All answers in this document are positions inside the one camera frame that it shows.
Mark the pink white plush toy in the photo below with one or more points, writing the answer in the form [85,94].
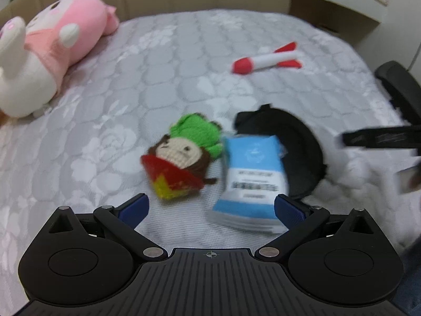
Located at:
[36,55]

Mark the wooden desk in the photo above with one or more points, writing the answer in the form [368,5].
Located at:
[350,20]

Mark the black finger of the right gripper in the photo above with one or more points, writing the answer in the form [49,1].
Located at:
[400,137]

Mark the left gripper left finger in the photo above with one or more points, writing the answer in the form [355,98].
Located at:
[121,223]

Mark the red white toy rocket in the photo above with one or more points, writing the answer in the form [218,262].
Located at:
[284,57]

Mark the white wet wipe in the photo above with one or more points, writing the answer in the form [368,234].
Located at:
[366,178]

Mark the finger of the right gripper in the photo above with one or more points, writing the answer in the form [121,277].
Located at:
[409,180]

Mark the crochet doll green hat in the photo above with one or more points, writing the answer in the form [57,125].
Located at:
[177,165]

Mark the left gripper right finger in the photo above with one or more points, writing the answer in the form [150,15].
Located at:
[301,221]

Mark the blue wet wipes pack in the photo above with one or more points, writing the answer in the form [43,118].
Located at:
[254,177]

